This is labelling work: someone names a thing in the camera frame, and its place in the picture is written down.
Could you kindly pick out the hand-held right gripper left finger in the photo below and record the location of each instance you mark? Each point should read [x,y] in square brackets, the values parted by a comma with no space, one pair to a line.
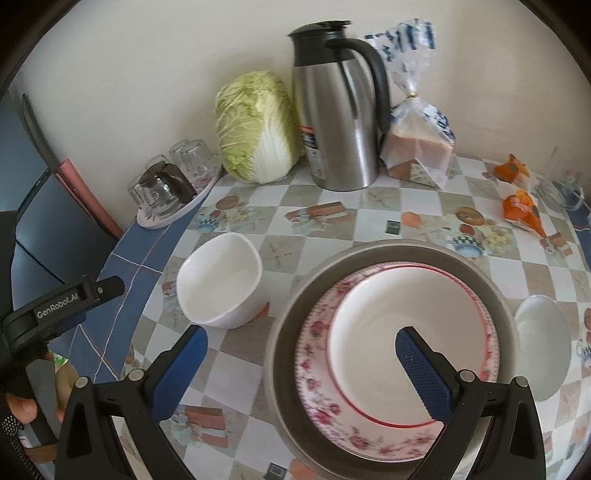
[180,369]

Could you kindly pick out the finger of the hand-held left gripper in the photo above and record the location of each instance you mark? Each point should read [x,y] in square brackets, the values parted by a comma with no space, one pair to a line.
[108,288]

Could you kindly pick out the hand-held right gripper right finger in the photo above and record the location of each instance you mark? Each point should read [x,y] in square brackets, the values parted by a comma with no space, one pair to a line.
[422,374]

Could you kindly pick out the strawberry print bowl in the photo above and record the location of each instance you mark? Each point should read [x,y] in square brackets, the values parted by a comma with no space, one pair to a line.
[369,332]

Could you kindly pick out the pink floral plate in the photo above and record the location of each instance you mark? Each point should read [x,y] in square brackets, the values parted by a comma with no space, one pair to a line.
[318,369]

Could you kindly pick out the stainless steel basin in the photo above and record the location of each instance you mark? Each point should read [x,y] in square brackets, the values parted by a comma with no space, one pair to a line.
[295,323]

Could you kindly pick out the person's left hand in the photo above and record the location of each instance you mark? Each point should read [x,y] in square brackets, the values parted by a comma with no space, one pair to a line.
[21,408]

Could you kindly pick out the dark blue panel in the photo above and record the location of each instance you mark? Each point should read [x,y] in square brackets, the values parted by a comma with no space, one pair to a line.
[55,240]

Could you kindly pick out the pink board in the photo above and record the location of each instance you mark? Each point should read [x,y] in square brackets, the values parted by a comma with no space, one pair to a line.
[83,198]

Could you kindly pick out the clear drinking glass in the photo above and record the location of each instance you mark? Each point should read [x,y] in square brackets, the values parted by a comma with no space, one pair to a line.
[178,148]
[137,196]
[154,162]
[198,159]

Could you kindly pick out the small white bowl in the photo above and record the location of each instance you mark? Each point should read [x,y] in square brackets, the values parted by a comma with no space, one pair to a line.
[217,277]

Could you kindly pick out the white oval tray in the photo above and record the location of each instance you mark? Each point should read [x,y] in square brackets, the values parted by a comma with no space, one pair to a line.
[175,214]

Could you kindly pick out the dark tinted drinking glass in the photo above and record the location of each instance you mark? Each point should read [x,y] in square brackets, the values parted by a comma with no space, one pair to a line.
[164,184]

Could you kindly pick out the pale white ceramic bowl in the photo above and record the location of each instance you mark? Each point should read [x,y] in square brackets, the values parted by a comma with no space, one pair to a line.
[542,341]

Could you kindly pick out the checkered printed tablecloth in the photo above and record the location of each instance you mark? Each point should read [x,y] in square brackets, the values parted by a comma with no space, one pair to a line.
[286,221]

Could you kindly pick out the orange snack packet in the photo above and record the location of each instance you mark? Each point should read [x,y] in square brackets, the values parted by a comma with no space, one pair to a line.
[510,170]
[524,210]

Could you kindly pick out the napa cabbage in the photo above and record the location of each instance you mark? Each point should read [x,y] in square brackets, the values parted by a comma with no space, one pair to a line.
[258,129]

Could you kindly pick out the clear glass mug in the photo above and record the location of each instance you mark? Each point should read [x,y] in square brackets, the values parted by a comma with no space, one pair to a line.
[561,189]

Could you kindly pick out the bagged sliced bread loaf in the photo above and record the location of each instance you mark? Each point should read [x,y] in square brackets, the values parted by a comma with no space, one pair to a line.
[415,143]

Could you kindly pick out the stainless steel thermos jug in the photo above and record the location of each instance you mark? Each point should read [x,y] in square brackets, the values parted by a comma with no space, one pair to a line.
[337,120]

